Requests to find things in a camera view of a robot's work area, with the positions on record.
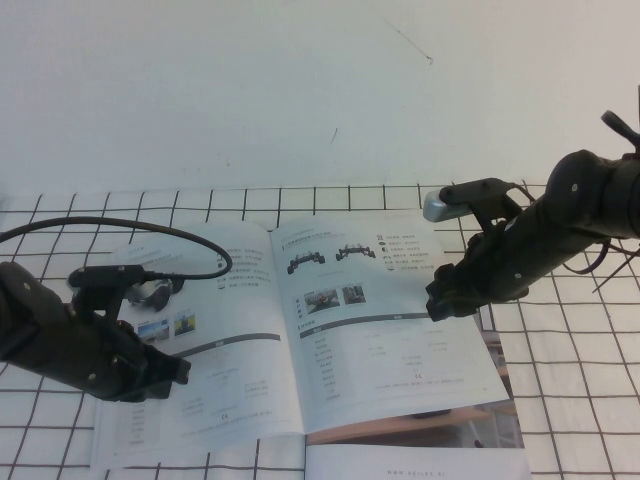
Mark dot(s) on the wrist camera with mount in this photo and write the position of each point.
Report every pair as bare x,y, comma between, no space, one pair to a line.
440,210
105,274

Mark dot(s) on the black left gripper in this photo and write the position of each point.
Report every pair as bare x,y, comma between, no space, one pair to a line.
95,360

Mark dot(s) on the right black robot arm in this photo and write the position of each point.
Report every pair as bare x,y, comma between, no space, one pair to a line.
600,195

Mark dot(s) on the left grey and black arm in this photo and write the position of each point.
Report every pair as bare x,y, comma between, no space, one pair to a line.
20,320

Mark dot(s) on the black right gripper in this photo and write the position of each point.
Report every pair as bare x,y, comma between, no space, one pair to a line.
515,265

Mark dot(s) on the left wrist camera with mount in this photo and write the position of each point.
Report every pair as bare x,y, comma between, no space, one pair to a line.
105,274

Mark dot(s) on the white black-grid table mat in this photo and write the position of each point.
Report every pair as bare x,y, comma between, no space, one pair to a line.
575,400

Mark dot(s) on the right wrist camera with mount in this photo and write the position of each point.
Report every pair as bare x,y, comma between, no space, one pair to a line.
440,210

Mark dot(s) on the white product brochure book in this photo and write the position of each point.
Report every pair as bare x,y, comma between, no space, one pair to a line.
360,360

